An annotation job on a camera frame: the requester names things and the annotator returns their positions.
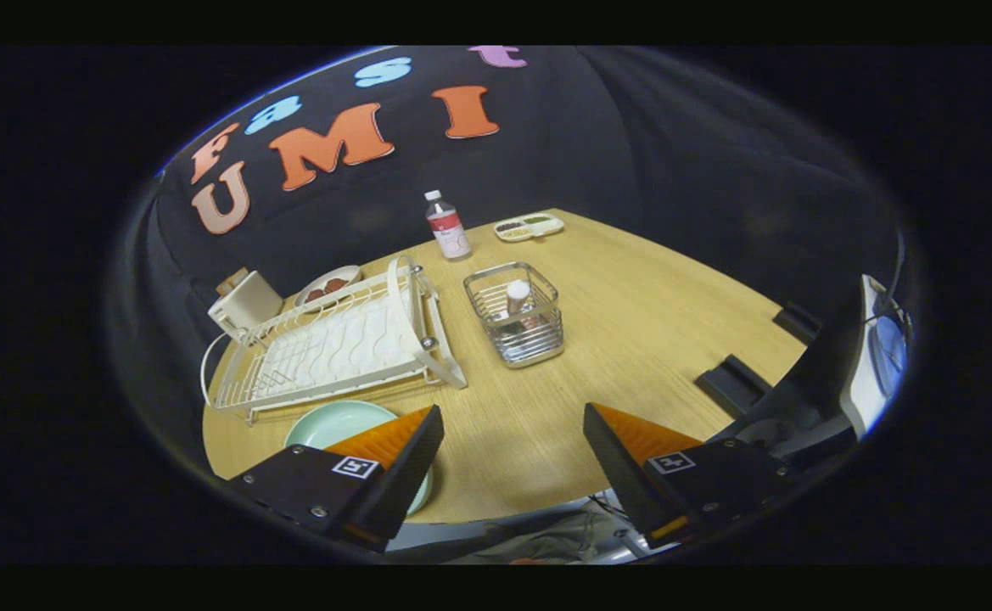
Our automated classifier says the metal wire basket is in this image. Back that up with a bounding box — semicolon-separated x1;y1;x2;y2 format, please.
463;261;566;369

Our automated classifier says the clear bottle with red label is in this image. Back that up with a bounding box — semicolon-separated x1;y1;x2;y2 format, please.
424;189;473;261

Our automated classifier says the white toaster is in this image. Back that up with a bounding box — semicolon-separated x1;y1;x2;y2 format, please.
208;270;284;340

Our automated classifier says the white and blue device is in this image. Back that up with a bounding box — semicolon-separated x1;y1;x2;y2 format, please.
839;273;912;438

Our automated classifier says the white plate with meat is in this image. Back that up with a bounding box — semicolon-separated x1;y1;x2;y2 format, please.
294;265;364;311

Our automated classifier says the white wire dish rack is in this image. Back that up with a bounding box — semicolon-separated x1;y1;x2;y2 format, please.
200;255;468;425

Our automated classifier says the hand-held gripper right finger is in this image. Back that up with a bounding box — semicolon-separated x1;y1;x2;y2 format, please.
582;403;802;551

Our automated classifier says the light green plate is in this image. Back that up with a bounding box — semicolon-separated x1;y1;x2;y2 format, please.
283;401;434;517

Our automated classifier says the white divided dish with beans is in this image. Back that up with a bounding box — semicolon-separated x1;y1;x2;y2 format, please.
494;212;565;244

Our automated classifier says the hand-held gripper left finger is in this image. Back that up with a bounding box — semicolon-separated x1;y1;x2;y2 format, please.
226;404;446;554

